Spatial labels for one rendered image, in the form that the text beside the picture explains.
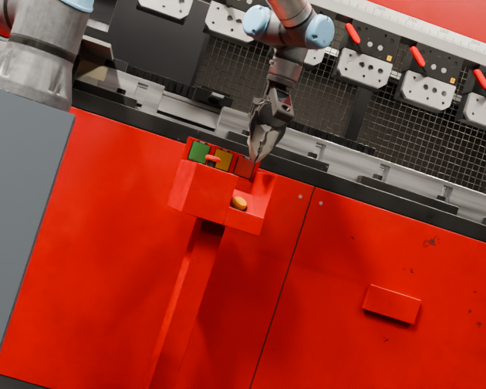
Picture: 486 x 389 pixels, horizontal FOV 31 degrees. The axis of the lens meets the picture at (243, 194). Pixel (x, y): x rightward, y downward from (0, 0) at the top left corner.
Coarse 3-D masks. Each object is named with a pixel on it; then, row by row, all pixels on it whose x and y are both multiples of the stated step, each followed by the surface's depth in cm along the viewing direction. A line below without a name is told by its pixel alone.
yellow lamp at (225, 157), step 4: (216, 152) 216; (220, 152) 216; (224, 152) 217; (216, 156) 216; (220, 156) 217; (224, 156) 217; (228, 156) 217; (224, 160) 217; (228, 160) 217; (216, 164) 216; (220, 164) 217; (224, 164) 217; (228, 164) 217; (220, 168) 217; (224, 168) 217
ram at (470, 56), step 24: (312, 0) 246; (384, 0) 249; (408, 0) 250; (432, 0) 250; (456, 0) 251; (480, 0) 252; (384, 24) 249; (432, 24) 251; (456, 24) 252; (480, 24) 252; (456, 48) 252
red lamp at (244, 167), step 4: (240, 160) 218; (244, 160) 219; (248, 160) 219; (236, 164) 218; (240, 164) 218; (244, 164) 219; (248, 164) 219; (252, 164) 219; (236, 168) 218; (240, 168) 218; (244, 168) 219; (248, 168) 219; (252, 168) 219; (236, 172) 218; (240, 172) 219; (244, 172) 219; (248, 172) 219; (244, 176) 219; (248, 176) 219
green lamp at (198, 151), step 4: (196, 144) 214; (200, 144) 215; (192, 148) 214; (196, 148) 215; (200, 148) 215; (204, 148) 215; (208, 148) 216; (192, 152) 214; (196, 152) 215; (200, 152) 215; (204, 152) 215; (192, 156) 214; (196, 156) 215; (200, 156) 215; (204, 156) 215; (196, 160) 215; (200, 160) 215; (204, 160) 215
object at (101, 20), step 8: (96, 0) 242; (104, 0) 242; (112, 0) 242; (96, 8) 242; (104, 8) 242; (112, 8) 242; (96, 16) 242; (104, 16) 242; (112, 16) 243; (88, 24) 242; (96, 24) 243; (104, 24) 243
